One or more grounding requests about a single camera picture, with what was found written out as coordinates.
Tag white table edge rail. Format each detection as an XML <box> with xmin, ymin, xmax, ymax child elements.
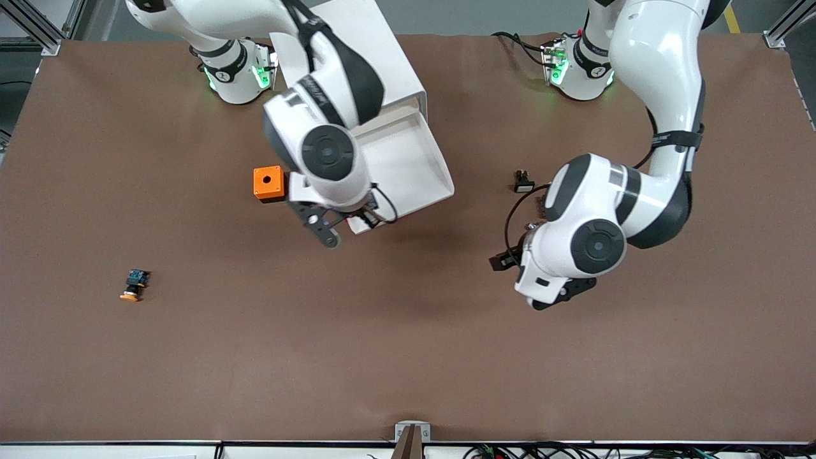
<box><xmin>0</xmin><ymin>441</ymin><xmax>816</xmax><ymax>459</ymax></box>

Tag brown post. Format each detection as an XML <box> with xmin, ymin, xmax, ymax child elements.
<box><xmin>391</xmin><ymin>426</ymin><xmax>425</xmax><ymax>459</ymax></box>

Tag yellow mushroom push button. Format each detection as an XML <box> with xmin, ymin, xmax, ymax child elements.
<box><xmin>119</xmin><ymin>269</ymin><xmax>152</xmax><ymax>302</ymax></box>

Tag grey metal bracket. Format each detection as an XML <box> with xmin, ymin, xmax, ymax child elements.
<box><xmin>395</xmin><ymin>421</ymin><xmax>432</xmax><ymax>444</ymax></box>

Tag aluminium frame profile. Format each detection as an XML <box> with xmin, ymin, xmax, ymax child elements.
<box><xmin>0</xmin><ymin>0</ymin><xmax>87</xmax><ymax>57</ymax></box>
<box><xmin>763</xmin><ymin>0</ymin><xmax>816</xmax><ymax>50</ymax></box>

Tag black arm base cable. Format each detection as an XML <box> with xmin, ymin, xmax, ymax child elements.
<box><xmin>491</xmin><ymin>31</ymin><xmax>550</xmax><ymax>68</ymax></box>

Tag orange box with hole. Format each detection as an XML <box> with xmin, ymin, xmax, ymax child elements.
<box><xmin>253</xmin><ymin>166</ymin><xmax>289</xmax><ymax>203</ymax></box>

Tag tangled black cables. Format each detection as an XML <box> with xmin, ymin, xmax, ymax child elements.
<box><xmin>462</xmin><ymin>442</ymin><xmax>816</xmax><ymax>459</ymax></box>

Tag white plastic drawer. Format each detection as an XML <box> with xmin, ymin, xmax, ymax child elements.
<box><xmin>344</xmin><ymin>105</ymin><xmax>455</xmax><ymax>235</ymax></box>

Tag white drawer cabinet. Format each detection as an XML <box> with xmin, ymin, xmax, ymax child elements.
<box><xmin>271</xmin><ymin>0</ymin><xmax>428</xmax><ymax>138</ymax></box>

